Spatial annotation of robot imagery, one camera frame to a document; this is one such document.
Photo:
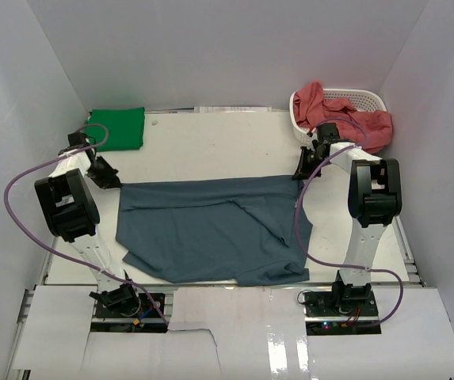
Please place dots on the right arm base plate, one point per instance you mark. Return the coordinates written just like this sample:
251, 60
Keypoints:
325, 317

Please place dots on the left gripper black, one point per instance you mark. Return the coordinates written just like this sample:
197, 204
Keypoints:
109, 180

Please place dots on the blue t shirt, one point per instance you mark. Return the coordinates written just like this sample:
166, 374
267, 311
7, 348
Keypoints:
240, 229

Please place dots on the red t shirt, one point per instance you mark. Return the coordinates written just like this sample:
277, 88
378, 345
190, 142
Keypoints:
374, 130

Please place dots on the folded green t shirt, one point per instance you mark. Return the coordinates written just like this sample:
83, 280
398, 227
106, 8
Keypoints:
126, 128

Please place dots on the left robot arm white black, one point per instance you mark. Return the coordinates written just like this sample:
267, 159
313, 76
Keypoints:
72, 214

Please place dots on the white perforated plastic basket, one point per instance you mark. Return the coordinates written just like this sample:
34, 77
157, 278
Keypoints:
362, 100

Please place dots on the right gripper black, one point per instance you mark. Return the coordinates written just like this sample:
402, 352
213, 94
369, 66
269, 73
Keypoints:
303, 166

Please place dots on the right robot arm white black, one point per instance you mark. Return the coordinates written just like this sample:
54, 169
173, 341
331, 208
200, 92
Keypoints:
374, 200

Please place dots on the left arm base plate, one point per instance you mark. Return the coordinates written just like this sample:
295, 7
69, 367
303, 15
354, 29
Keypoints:
142, 319

